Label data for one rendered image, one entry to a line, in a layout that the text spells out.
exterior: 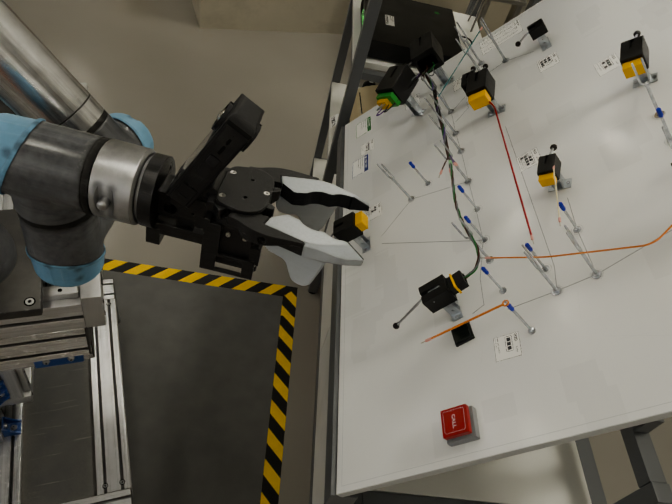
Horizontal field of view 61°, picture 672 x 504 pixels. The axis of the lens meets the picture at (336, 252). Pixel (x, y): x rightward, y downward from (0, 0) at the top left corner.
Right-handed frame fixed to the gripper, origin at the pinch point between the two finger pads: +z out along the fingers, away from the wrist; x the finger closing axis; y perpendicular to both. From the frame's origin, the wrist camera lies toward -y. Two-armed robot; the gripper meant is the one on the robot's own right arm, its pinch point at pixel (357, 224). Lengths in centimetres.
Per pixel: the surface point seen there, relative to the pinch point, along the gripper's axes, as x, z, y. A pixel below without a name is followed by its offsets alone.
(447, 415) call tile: -16, 27, 46
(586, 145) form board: -65, 47, 13
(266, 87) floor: -280, -49, 121
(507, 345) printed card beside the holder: -28, 36, 38
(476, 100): -84, 27, 18
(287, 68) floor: -307, -41, 117
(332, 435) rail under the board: -22, 11, 69
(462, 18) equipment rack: -183, 33, 27
